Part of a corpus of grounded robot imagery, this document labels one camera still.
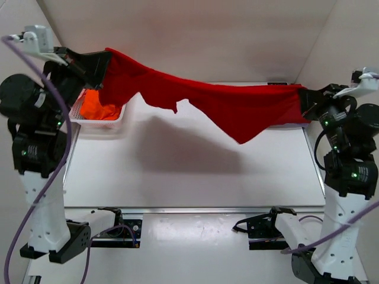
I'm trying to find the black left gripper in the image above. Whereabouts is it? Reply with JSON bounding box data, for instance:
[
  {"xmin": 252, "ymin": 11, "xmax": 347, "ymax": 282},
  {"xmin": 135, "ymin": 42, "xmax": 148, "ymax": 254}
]
[{"xmin": 50, "ymin": 31, "xmax": 117, "ymax": 111}]

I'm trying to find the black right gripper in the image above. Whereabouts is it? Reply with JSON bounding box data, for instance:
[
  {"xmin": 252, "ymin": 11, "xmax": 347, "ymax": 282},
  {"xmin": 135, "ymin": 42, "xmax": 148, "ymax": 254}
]
[{"xmin": 296, "ymin": 82, "xmax": 351, "ymax": 146}]

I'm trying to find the bright red t-shirt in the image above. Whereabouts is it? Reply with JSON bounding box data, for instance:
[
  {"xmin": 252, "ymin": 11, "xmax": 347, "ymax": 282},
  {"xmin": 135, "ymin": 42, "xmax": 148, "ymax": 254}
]
[{"xmin": 99, "ymin": 48, "xmax": 308, "ymax": 144}]

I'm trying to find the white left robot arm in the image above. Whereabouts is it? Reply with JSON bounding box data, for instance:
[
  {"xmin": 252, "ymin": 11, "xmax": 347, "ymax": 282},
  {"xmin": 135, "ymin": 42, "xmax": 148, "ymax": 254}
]
[{"xmin": 1, "ymin": 47, "xmax": 111, "ymax": 264}]

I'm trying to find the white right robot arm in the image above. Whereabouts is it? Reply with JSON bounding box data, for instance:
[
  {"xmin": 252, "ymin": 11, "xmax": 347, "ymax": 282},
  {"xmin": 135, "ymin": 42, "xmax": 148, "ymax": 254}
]
[{"xmin": 265, "ymin": 85, "xmax": 378, "ymax": 283}]

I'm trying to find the small black label plate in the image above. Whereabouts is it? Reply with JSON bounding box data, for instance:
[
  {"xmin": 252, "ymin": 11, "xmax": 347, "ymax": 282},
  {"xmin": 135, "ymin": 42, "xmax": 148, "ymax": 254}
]
[{"xmin": 267, "ymin": 82, "xmax": 288, "ymax": 86}]

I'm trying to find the orange t-shirt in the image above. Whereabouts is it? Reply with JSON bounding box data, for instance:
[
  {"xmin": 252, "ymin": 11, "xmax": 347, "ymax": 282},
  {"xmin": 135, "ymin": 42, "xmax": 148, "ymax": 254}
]
[{"xmin": 79, "ymin": 89, "xmax": 121, "ymax": 121}]

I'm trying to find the white plastic laundry basket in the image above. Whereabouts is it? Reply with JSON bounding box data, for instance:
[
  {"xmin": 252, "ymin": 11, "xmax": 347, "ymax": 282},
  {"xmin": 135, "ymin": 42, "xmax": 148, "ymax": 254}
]
[{"xmin": 69, "ymin": 89, "xmax": 126, "ymax": 131}]

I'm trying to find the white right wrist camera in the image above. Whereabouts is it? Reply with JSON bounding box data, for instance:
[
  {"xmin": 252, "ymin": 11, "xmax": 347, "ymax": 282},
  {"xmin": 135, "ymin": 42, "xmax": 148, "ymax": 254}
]
[{"xmin": 333, "ymin": 67, "xmax": 378, "ymax": 99}]

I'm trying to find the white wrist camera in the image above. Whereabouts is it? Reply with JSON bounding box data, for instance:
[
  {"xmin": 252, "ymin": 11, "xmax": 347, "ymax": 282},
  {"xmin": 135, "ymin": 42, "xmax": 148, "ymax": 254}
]
[
  {"xmin": 333, "ymin": 67, "xmax": 378, "ymax": 99},
  {"xmin": 11, "ymin": 25, "xmax": 68, "ymax": 66}
]

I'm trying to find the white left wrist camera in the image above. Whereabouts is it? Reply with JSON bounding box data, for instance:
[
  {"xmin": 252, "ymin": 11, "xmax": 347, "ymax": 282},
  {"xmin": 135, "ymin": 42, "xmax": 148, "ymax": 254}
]
[{"xmin": 11, "ymin": 25, "xmax": 68, "ymax": 66}]

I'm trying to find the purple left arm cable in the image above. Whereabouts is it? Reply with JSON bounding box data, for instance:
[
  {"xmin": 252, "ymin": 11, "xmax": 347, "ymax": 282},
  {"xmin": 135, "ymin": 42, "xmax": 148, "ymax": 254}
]
[{"xmin": 1, "ymin": 34, "xmax": 140, "ymax": 284}]

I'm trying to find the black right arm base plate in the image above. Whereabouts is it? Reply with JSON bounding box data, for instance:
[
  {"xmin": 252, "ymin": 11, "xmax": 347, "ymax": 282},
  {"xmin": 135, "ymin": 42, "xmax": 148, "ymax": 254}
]
[{"xmin": 232, "ymin": 206, "xmax": 297, "ymax": 250}]

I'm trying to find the aluminium table edge rail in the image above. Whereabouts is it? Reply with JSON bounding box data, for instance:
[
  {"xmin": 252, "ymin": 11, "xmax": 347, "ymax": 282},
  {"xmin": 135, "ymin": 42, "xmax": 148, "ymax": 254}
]
[{"xmin": 65, "ymin": 120, "xmax": 325, "ymax": 214}]

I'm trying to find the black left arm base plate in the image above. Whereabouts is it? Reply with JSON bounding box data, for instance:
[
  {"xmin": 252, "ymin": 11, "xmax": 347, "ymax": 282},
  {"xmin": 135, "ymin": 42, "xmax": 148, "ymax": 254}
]
[{"xmin": 91, "ymin": 213, "xmax": 143, "ymax": 249}]

